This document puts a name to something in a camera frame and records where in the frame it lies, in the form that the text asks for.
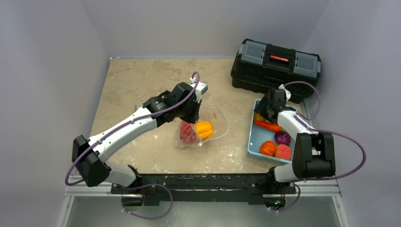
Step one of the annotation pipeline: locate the yellow bell pepper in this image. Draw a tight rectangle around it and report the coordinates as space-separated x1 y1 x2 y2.
195 121 213 140

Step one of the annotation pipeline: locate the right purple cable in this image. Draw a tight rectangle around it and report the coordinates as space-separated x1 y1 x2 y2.
283 81 367 183

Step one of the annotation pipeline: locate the peach fruit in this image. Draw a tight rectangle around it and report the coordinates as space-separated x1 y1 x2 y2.
274 144 291 160

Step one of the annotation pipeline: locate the orange mini pumpkin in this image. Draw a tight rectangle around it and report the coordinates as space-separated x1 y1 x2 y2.
259 140 277 156

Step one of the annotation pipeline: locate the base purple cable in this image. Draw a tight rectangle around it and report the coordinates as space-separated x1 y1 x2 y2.
121 183 174 220

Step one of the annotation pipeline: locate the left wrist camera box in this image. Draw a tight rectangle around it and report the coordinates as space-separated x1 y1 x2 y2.
190 80 208 103

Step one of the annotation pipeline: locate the light blue plastic basket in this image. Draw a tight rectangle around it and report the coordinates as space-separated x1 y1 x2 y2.
246 112 295 164

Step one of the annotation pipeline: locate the purple red onion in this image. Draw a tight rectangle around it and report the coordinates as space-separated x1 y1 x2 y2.
274 131 291 146

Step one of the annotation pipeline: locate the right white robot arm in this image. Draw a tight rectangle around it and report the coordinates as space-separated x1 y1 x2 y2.
254 89 336 192

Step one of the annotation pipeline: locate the black toolbox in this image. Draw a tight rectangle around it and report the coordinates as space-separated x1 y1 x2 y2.
231 39 321 104

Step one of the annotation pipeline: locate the orange carrot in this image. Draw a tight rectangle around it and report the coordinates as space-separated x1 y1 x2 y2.
253 120 281 132

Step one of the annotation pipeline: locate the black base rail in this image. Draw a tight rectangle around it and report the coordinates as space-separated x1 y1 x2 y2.
111 173 296 207

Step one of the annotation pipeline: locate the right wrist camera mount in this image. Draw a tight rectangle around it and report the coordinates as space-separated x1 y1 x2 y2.
279 84 291 102

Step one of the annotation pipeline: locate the yellow lemon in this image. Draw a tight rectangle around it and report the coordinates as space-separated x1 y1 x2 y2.
253 113 266 122

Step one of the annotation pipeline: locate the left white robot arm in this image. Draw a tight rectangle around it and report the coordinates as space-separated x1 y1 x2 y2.
72 82 208 193

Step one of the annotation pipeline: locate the red bell pepper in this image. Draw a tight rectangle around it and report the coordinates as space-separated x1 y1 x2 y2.
179 121 201 146

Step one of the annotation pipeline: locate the clear zip top bag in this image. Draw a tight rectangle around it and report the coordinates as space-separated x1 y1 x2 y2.
174 106 229 148

